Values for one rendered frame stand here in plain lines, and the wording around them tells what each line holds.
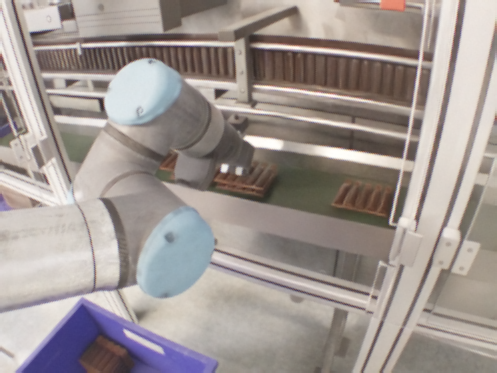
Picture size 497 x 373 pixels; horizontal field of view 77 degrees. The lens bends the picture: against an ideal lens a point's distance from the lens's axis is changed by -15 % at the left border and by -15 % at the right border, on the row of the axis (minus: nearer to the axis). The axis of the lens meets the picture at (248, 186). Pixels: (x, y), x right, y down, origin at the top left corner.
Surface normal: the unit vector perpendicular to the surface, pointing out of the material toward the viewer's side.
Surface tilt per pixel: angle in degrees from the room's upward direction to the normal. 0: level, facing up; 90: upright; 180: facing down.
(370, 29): 90
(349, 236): 90
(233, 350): 0
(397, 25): 90
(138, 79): 40
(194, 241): 91
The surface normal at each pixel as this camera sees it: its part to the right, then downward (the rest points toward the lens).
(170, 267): 0.70, 0.40
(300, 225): -0.43, 0.55
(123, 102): -0.32, -0.27
